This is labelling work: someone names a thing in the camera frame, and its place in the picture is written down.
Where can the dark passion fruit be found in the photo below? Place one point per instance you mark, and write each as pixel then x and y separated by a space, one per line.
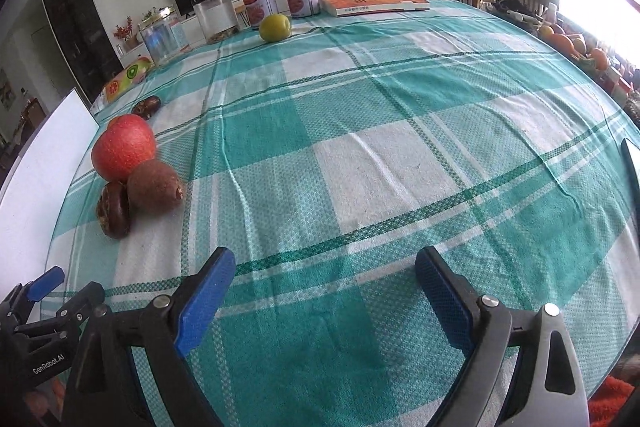
pixel 146 107
pixel 114 211

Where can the orange fruit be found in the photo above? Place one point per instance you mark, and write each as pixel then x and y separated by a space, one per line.
pixel 599 58
pixel 562 44

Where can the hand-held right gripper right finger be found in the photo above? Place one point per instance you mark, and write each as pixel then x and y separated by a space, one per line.
pixel 445 302

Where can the glass jar with gold lid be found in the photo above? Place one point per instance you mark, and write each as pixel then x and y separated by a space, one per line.
pixel 160 38

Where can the dark glass cabinet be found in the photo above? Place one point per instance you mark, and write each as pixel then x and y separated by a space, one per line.
pixel 75 22

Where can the orange-cover book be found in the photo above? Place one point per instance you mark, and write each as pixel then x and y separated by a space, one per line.
pixel 372 1

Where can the red flowers in vase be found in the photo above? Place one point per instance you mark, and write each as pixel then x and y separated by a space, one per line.
pixel 122 32

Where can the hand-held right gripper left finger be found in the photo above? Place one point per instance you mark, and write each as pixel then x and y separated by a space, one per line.
pixel 205 299

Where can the small leafy potted plant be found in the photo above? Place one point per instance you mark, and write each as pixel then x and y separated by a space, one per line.
pixel 150 13

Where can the clear glass jar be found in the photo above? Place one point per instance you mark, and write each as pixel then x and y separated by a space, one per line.
pixel 215 17

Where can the red apple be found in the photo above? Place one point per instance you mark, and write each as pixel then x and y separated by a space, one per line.
pixel 125 149

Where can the brownish round fruit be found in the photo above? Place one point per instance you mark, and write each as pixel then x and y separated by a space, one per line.
pixel 155 192

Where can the fruit-print packet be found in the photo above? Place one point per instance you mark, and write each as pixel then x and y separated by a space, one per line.
pixel 125 79

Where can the green-yellow round fruit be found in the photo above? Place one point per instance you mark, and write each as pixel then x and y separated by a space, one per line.
pixel 275 28

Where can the white cardboard box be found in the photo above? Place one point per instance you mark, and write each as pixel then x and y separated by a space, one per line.
pixel 35 187

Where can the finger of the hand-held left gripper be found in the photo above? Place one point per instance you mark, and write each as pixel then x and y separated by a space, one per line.
pixel 82 299
pixel 47 281

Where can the teal checked tablecloth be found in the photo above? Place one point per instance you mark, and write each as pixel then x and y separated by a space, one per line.
pixel 350 132

